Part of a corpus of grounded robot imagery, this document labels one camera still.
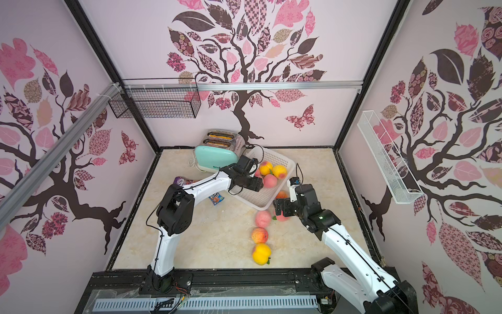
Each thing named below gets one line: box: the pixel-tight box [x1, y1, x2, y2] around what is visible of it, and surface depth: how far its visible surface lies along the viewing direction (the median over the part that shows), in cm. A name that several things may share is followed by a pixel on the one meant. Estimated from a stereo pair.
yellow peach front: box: [252, 242, 272, 266], surface depth 78 cm
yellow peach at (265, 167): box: [259, 160, 274, 176], surface depth 104 cm
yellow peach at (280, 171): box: [272, 164, 287, 180], surface depth 102 cm
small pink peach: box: [263, 174, 278, 190], surface depth 99 cm
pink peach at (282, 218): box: [276, 209, 290, 222], surface depth 89 cm
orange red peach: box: [275, 191, 289, 199], surface depth 94 cm
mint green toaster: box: [194, 128, 246, 173], surface depth 102 cm
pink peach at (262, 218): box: [254, 209, 272, 229], surface depth 85 cm
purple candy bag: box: [173, 175, 195, 187], surface depth 105 cm
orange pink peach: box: [251, 226, 269, 244], surface depth 82 cm
